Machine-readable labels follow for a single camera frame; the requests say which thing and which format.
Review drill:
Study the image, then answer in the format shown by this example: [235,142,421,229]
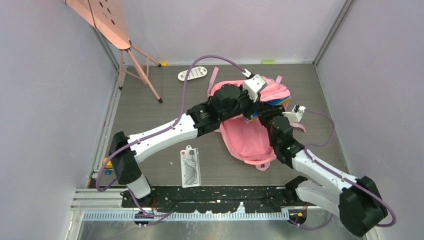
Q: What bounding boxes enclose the pink tripod stand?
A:
[64,0,163,104]

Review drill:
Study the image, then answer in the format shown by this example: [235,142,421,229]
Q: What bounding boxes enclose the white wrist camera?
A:
[242,74,268,103]
[282,104,306,123]

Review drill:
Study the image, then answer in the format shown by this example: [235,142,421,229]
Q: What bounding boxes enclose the clear plastic stationery pack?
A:
[180,145,202,188]

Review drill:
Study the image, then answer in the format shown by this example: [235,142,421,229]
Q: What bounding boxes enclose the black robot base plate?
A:
[120,185,311,214]

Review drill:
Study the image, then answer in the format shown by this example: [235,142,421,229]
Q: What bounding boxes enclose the yellow blue toy car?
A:
[102,157,113,175]

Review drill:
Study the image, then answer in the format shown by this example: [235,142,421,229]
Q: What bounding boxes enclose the light blue paperback book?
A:
[242,95,292,123]

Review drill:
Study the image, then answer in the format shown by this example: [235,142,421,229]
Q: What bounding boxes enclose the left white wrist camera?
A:
[242,74,268,103]

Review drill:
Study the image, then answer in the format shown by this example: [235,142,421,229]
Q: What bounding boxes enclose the white oval tag card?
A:
[177,66,208,82]

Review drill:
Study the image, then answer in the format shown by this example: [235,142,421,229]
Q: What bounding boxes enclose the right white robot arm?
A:
[258,104,396,237]

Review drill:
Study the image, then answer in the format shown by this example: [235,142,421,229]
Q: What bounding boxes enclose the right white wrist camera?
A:
[282,104,306,123]

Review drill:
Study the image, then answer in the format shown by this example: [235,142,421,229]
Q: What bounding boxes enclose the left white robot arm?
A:
[109,80,266,207]

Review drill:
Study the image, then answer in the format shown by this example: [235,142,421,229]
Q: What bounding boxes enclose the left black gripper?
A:
[219,84,264,124]

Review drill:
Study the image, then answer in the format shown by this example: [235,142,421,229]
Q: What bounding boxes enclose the green tape marker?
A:
[261,60,276,65]

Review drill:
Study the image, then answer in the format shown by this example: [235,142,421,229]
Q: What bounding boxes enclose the pink student backpack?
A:
[216,75,292,171]

